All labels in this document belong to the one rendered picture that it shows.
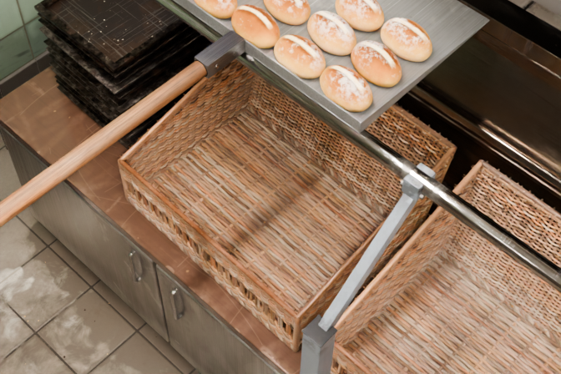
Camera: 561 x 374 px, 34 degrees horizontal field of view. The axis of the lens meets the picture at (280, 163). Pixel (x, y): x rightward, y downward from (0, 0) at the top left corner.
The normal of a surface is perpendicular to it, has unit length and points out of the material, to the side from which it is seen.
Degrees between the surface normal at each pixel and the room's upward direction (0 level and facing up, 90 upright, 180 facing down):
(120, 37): 0
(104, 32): 0
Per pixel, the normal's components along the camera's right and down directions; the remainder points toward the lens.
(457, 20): 0.01, -0.60
